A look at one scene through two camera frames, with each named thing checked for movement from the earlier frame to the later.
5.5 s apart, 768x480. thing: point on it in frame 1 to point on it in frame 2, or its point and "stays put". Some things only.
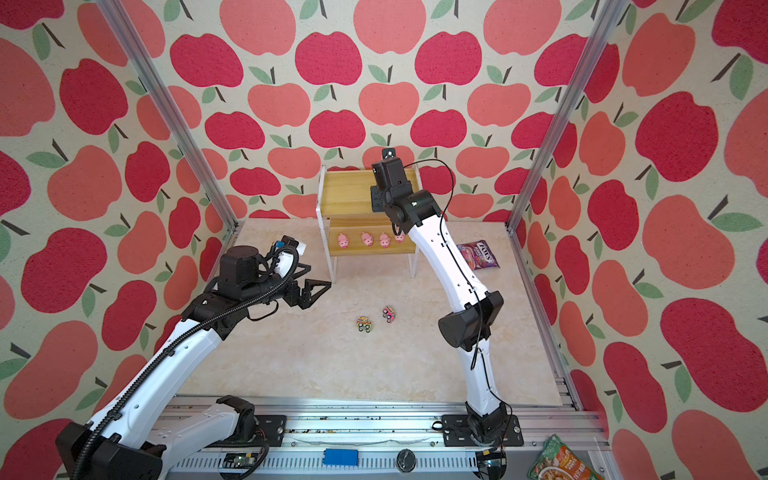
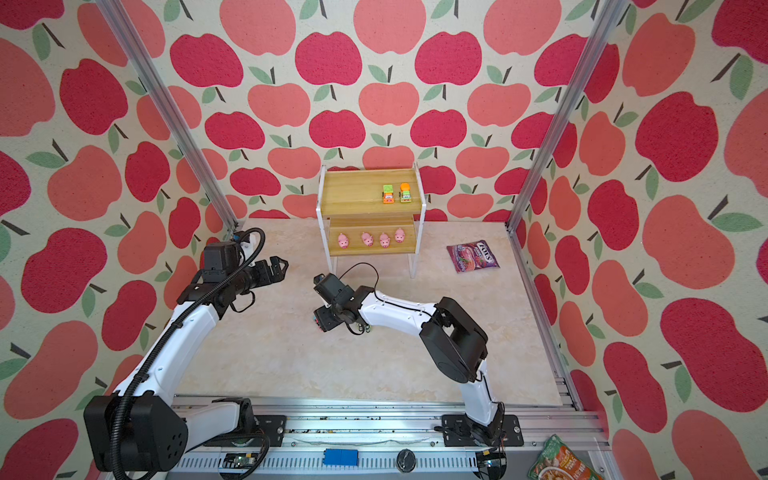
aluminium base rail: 381,438 stays put
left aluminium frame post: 179,124 stays put
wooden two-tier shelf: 350,228 stays put
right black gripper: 375,196 to 320,320
